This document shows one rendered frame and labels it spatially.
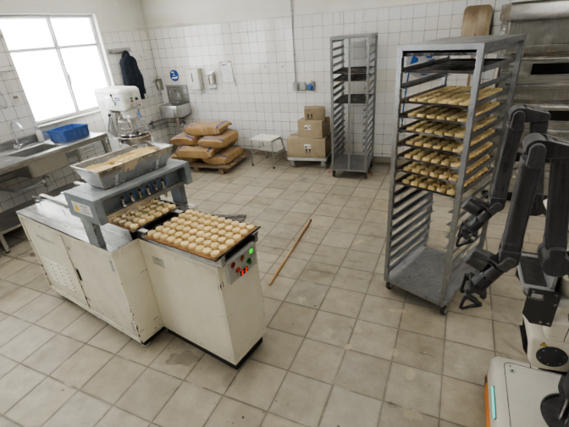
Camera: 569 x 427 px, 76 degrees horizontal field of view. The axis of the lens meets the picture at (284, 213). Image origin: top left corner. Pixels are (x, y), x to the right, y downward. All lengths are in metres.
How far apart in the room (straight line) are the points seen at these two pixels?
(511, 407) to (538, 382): 0.24
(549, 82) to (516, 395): 3.11
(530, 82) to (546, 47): 0.32
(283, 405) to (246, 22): 5.25
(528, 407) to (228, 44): 5.78
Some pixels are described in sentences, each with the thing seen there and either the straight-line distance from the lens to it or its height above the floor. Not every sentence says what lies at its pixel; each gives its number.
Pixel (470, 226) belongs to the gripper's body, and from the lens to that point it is 1.85.
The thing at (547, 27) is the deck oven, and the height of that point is 1.78.
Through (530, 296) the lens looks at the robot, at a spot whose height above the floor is 1.01.
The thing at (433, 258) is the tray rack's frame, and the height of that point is 0.15.
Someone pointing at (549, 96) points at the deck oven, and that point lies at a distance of 4.58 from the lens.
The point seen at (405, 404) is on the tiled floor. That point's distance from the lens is 2.44.
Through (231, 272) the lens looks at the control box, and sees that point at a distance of 2.07.
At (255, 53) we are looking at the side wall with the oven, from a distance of 6.19.
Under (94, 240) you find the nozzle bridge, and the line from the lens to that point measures 2.53.
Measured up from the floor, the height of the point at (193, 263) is 0.80.
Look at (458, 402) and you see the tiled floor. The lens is 2.52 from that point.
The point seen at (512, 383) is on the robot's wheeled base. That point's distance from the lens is 2.33.
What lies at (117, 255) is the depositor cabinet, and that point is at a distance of 2.46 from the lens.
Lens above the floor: 1.96
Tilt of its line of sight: 27 degrees down
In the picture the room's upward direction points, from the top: 5 degrees counter-clockwise
